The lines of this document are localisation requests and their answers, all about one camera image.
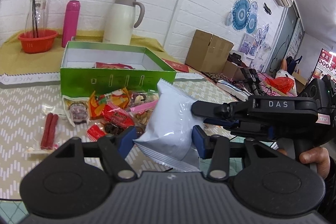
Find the cream thermal carafe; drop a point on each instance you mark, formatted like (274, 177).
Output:
(118, 22)

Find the beige chevron tablecloth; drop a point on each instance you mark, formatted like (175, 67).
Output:
(18, 113)

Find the large brown cardboard box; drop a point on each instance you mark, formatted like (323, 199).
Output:
(207, 53)

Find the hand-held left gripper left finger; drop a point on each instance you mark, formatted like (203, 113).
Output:
(129, 138)

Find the red snack packet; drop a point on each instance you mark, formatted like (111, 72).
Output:
(113, 65)

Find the red wall poster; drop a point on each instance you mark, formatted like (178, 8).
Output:
(325, 66)

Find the clear glass pitcher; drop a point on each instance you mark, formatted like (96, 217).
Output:
(42, 16)

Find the small brown cardboard box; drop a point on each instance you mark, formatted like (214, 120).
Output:
(232, 69)

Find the blue paper fan decorations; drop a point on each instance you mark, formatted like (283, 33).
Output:
(240, 12)

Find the pink thermos bottle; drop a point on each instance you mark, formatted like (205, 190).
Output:
(70, 22)

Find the green cardboard box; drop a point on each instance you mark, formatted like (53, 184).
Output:
(115, 79)

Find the orange plastic basket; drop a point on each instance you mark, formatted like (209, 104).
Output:
(36, 43)

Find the black wall hook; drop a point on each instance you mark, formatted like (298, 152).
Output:
(267, 8)

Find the red sausage stick packet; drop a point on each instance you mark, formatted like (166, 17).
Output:
(48, 132)

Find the leopard print cloth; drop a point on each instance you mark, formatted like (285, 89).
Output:
(214, 76)

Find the white snack packet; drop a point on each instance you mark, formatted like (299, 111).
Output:
(168, 119)

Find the wall photo prints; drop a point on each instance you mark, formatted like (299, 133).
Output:
(252, 43)

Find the red plastic bag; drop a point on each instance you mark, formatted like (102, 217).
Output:
(282, 85)

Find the red envelope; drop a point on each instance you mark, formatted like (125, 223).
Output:
(176, 65)

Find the yellow tablecloth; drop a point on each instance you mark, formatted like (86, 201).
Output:
(29, 62)

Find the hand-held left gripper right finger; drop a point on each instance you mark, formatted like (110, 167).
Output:
(198, 140)

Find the white power strip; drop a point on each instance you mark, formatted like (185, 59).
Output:
(233, 88)

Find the black charging devices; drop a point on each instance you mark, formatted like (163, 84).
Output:
(252, 79)

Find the person's right hand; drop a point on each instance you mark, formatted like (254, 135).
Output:
(316, 157)

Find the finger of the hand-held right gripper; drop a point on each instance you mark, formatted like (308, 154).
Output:
(221, 123)
(207, 108)

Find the pile of assorted snack packets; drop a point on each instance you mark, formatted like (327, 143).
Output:
(115, 111)

